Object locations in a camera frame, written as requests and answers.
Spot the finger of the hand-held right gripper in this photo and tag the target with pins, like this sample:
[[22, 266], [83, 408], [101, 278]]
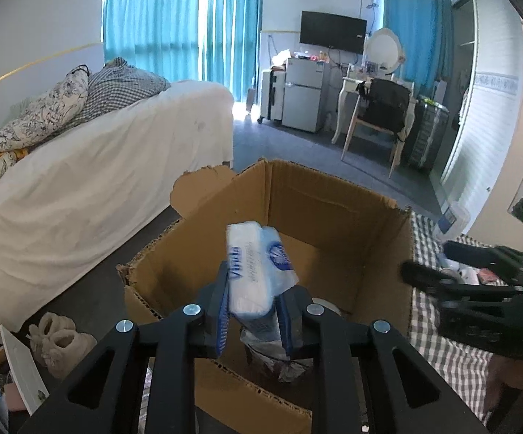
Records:
[[474, 255], [428, 280]]

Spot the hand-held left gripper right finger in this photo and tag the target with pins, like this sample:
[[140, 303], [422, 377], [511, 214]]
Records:
[[285, 330]]

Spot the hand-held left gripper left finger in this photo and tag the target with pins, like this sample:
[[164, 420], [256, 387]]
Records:
[[223, 325]]

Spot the white blue tissue pack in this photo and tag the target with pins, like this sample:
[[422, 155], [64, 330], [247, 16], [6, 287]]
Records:
[[254, 271]]

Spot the brown cardboard box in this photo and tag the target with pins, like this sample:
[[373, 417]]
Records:
[[333, 235]]

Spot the white cup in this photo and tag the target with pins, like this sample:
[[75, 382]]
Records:
[[462, 275]]

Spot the small red packet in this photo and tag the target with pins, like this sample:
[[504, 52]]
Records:
[[487, 275]]

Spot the crumpled plastic bag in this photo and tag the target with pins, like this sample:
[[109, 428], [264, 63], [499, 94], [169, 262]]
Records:
[[266, 361]]

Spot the grey white plaid cloth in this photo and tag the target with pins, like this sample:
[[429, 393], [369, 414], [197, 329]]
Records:
[[451, 361]]

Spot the fluffy beige slipper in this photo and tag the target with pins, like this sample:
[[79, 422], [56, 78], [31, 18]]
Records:
[[78, 352], [51, 334]]

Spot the white slatted wardrobe door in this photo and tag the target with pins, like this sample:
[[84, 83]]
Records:
[[487, 99]]

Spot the wooden chair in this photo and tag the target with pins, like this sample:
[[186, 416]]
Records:
[[365, 131]]

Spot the black bag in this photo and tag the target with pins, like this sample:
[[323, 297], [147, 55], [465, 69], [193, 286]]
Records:
[[385, 104]]

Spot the bed with white sheet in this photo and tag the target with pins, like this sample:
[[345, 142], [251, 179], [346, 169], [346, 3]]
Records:
[[107, 181]]

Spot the white paper board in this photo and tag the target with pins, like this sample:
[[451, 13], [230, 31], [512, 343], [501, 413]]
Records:
[[24, 375]]

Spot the white dressing table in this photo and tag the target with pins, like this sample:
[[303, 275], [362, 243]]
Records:
[[347, 86]]

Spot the silver small fridge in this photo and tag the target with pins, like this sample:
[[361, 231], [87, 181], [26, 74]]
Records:
[[304, 99]]

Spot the round white mirror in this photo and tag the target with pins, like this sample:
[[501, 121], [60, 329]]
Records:
[[383, 49]]

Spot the white suitcase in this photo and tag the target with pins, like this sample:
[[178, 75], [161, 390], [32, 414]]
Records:
[[271, 95]]

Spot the blue window curtain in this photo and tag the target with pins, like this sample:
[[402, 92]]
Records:
[[152, 13], [234, 22], [415, 22]]

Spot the checked grey quilt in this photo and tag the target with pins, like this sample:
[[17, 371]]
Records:
[[116, 86]]

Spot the white plastic bag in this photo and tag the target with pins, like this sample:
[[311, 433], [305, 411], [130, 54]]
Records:
[[281, 59]]

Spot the floral pillow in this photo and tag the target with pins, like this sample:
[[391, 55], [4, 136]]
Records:
[[48, 108]]

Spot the black wall television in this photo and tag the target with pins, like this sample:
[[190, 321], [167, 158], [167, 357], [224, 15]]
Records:
[[333, 30]]

